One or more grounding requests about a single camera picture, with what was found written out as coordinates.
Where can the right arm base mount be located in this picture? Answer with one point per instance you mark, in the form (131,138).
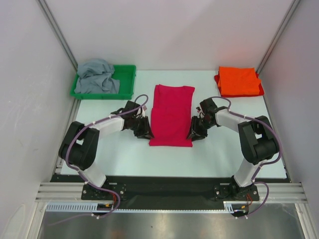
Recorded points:
(230,192)

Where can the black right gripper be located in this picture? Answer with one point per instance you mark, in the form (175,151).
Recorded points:
(197,127)

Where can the aluminium front extrusion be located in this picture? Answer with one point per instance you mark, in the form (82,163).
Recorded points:
(278,192)

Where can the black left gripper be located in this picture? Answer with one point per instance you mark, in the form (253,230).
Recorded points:
(145,133)

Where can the crimson red t shirt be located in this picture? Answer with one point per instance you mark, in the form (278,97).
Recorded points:
(171,116)

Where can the crumpled grey t shirt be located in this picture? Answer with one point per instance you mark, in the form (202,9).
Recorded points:
(95,77)

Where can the white slotted cable duct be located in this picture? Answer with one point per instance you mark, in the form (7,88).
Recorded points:
(102,208)

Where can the aluminium frame post right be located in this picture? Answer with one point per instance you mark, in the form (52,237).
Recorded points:
(280,31)

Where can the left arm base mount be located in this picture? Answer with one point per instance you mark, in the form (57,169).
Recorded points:
(90,193)

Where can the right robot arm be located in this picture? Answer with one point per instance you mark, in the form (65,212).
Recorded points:
(260,145)

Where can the green plastic bin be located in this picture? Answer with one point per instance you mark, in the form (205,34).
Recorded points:
(124,73)

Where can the aluminium frame post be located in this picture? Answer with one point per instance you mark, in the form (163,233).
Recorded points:
(280,31)
(49,16)

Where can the aluminium frame post left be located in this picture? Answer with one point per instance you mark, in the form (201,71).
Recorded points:
(49,16)

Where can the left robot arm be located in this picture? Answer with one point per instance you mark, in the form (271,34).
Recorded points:
(79,146)

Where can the folded orange t shirt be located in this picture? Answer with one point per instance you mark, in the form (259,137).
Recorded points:
(236,72)

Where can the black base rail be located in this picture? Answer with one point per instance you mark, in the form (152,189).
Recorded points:
(169,190)

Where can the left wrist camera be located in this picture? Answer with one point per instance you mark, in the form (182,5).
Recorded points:
(131,110)

